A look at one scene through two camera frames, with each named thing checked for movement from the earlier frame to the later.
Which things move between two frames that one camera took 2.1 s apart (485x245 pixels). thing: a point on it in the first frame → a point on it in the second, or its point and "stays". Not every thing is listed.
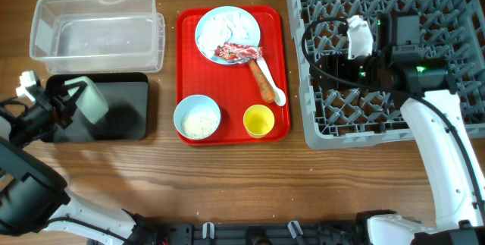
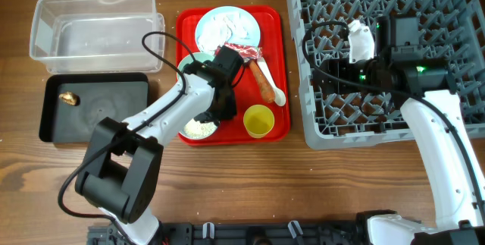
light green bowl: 91,102 → 196,56
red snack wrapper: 239,52 stays
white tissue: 224,27 stays
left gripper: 51,99 → 230,110
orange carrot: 266,88 stays
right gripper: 334,65 stays
